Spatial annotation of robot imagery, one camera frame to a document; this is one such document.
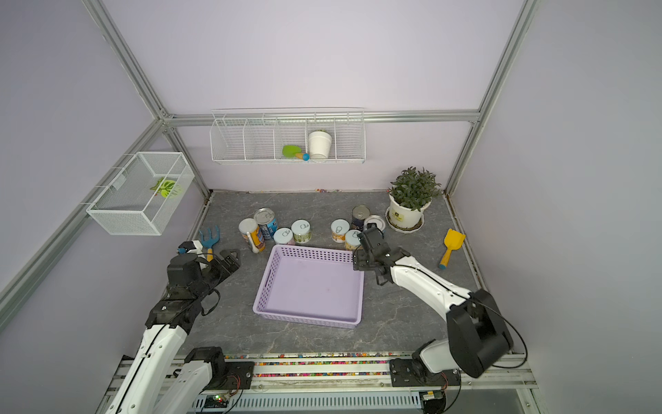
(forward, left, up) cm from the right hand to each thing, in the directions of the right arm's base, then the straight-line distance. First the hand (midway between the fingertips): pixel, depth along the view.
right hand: (367, 254), depth 89 cm
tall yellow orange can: (+7, +41, +2) cm, 41 cm away
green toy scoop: (+37, +28, +16) cm, 49 cm away
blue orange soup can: (+14, -5, +1) cm, 15 cm away
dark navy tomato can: (+18, +2, +1) cm, 18 cm away
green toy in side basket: (+13, +65, +21) cm, 69 cm away
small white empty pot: (+33, +17, +23) cm, 43 cm away
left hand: (-6, +43, +9) cm, 44 cm away
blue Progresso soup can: (+17, +39, 0) cm, 42 cm away
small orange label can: (+15, +9, -4) cm, 18 cm away
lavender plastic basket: (-7, +20, -9) cm, 23 cm away
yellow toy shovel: (+12, -37, -10) cm, 40 cm away
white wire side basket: (+12, +73, +17) cm, 76 cm away
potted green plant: (+21, -17, +8) cm, 29 cm away
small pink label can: (+11, +32, -4) cm, 34 cm away
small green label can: (+13, +24, -4) cm, 28 cm away
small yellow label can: (+10, +5, -6) cm, 12 cm away
